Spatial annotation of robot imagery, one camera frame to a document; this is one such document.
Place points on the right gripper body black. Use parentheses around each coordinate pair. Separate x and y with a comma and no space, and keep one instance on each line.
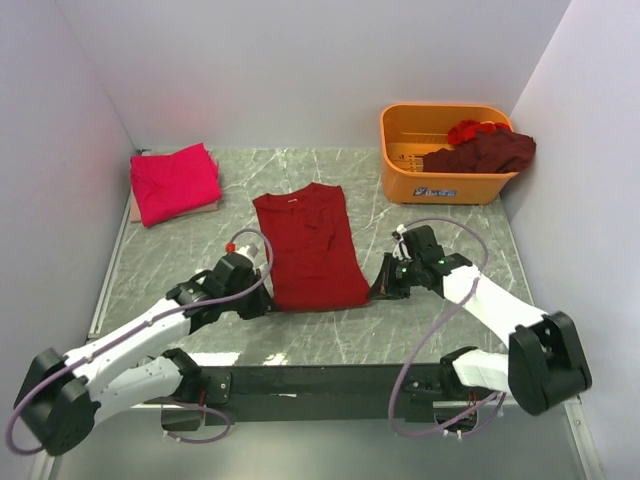
(406,274)

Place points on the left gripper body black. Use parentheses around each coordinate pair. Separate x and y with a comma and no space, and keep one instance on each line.
(250,304)

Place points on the red t shirt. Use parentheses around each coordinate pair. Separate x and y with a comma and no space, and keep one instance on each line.
(315,266)

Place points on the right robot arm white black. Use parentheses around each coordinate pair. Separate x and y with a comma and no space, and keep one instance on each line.
(544,364)

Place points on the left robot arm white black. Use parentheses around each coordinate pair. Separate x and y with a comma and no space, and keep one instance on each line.
(64,396)

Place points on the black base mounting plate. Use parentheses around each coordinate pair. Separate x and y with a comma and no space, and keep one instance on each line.
(339,392)

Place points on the folded pink t shirt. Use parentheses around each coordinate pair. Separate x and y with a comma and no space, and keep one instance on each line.
(168,185)

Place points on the dark maroon t shirt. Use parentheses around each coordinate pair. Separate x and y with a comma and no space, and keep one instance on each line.
(499,152)

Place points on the orange plastic basket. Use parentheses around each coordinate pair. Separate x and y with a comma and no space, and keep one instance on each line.
(408,132)

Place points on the bright red cloth in basket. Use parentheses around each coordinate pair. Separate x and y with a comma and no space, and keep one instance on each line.
(467,130)

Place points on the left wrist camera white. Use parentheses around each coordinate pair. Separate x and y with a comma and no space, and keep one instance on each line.
(249,251)

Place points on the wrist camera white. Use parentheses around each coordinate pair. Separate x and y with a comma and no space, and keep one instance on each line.
(399,249)
(249,251)

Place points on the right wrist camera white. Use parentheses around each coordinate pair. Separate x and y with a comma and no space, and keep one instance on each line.
(399,249)

